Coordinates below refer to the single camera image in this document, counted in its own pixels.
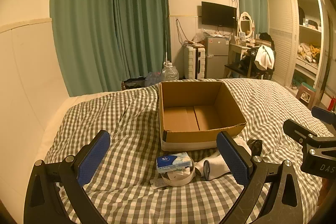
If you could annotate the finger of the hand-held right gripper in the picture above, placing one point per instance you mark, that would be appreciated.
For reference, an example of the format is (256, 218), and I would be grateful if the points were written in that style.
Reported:
(296, 129)
(323, 113)

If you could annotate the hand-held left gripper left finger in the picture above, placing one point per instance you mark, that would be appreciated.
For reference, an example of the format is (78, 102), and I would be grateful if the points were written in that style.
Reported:
(92, 158)

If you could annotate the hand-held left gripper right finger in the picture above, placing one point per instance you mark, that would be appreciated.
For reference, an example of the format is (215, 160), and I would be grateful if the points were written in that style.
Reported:
(232, 158)

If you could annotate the white sock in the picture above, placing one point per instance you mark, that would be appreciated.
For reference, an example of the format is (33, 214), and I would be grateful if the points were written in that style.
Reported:
(218, 166)
(241, 144)

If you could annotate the white tape roll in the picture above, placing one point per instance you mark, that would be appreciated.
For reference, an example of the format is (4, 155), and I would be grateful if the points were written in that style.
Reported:
(181, 182)

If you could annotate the blue white tissue packet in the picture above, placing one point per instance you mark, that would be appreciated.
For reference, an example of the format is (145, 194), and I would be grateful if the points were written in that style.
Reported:
(170, 162)

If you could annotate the cardboard box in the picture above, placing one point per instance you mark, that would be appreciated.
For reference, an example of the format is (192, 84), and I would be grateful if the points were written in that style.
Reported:
(183, 119)

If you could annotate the red bottle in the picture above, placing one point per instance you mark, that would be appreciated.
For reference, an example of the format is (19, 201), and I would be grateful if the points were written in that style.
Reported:
(332, 104)

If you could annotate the small black object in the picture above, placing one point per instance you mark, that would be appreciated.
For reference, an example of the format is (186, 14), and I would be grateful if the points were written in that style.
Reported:
(256, 146)

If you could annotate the white mattress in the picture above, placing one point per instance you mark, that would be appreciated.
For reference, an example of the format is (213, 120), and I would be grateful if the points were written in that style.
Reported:
(59, 119)

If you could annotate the grey white checked blanket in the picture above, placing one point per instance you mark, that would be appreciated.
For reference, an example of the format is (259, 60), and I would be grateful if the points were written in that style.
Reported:
(131, 121)

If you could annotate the pile of yellowish clothes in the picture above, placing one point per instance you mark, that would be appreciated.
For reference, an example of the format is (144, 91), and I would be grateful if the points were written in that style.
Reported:
(308, 50)

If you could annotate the small paper tag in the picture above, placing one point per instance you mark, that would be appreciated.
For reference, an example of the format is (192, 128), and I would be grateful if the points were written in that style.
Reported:
(156, 183)

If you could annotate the white garment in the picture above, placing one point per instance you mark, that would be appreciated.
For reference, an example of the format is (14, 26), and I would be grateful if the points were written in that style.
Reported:
(263, 56)

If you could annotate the dark patterned bag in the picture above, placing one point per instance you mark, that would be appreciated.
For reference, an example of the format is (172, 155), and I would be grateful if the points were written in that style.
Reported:
(131, 83)

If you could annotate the dark wooden stool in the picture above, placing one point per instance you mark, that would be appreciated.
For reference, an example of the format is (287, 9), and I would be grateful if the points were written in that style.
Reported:
(236, 67)

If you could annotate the white wardrobe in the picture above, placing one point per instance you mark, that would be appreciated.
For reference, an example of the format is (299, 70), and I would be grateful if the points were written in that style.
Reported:
(281, 37)

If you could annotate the black plastic bag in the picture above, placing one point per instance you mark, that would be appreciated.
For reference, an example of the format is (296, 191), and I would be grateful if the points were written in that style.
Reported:
(249, 56)

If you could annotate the black clothing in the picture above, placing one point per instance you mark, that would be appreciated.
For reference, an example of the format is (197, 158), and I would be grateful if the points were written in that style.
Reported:
(266, 39)

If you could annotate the small grey fridge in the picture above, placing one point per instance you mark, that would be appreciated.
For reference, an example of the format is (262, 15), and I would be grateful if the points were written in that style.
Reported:
(216, 61)

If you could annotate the white vanity desk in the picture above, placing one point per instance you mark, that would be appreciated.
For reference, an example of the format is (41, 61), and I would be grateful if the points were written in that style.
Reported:
(235, 48)

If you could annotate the clear water jug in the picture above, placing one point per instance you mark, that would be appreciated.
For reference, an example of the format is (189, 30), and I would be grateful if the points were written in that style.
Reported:
(170, 73)

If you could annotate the white suitcase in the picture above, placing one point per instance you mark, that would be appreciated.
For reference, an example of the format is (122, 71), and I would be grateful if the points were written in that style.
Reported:
(191, 61)

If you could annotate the white oval vanity mirror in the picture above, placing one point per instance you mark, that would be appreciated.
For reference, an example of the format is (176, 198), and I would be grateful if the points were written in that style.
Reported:
(245, 24)

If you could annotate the crumpled clear plastic bag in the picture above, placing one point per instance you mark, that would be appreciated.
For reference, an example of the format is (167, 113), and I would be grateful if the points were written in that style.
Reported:
(200, 36)

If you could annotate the thin white rod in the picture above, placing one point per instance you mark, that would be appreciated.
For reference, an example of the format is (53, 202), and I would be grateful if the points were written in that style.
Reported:
(166, 48)

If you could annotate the green curtain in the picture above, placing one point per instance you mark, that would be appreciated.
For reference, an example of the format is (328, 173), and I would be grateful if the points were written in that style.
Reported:
(141, 19)
(84, 24)
(252, 1)

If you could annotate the small picture frame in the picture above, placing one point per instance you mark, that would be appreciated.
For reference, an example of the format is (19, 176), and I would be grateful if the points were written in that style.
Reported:
(241, 35)

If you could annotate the black wall television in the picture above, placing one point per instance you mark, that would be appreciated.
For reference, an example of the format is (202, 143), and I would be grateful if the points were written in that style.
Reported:
(218, 14)

